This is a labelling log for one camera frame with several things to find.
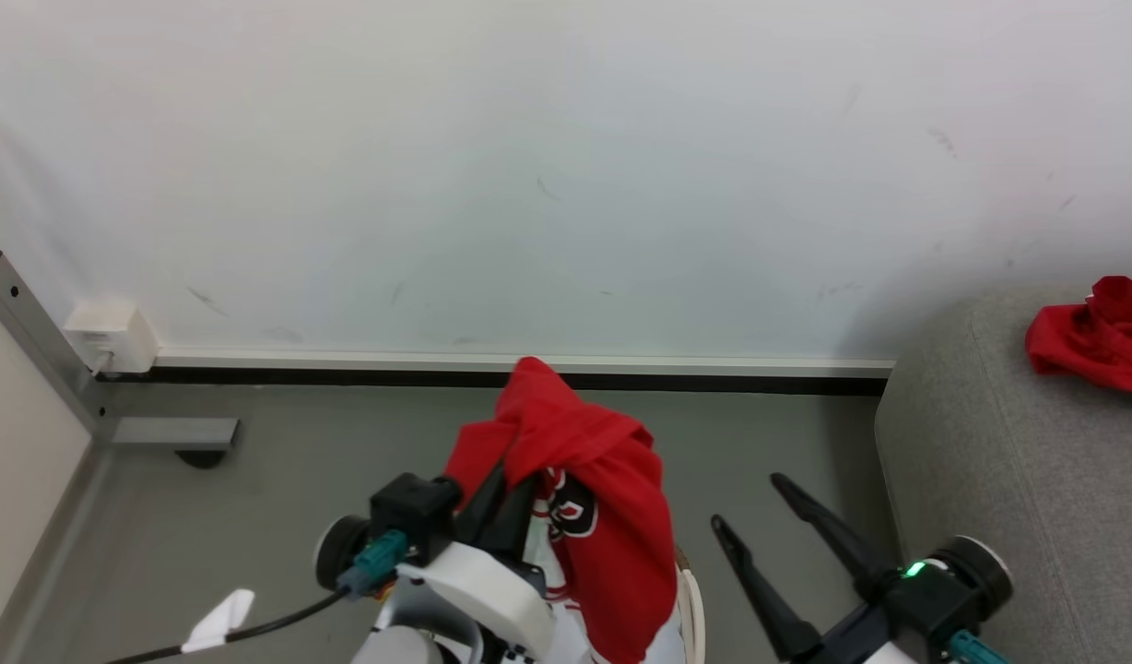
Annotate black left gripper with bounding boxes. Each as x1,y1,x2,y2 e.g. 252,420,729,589
315,461,539,592

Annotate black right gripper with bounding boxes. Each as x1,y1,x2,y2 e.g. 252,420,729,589
711,472,1015,664

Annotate red garment with white trim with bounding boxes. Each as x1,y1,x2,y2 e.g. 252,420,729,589
444,357,687,664

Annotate plain red garment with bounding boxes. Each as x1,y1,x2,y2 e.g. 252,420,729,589
1025,275,1132,399

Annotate white and black baseboard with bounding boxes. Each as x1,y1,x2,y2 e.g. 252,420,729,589
96,346,897,397

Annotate grey fabric sofa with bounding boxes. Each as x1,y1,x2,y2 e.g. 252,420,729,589
875,284,1132,664

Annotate white tape tag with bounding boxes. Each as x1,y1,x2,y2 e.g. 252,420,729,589
181,588,256,654

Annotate beige panel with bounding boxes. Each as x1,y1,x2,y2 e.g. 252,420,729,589
0,293,95,646

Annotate teal cable connector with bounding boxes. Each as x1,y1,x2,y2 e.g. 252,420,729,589
944,630,1005,664
337,528,410,596

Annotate grey metal frame leg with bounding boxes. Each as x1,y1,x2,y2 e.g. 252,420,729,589
0,249,242,453

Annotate white wall socket box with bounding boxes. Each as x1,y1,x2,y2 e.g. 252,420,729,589
64,300,159,374

